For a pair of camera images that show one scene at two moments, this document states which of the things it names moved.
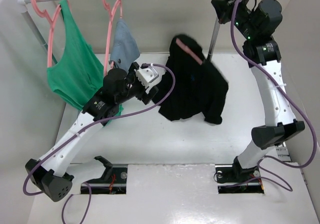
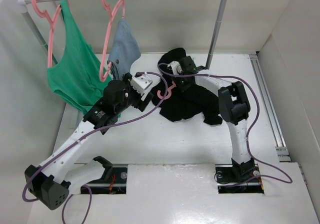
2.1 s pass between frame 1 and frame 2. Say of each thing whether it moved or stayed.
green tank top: stayed
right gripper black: moved
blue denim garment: stayed
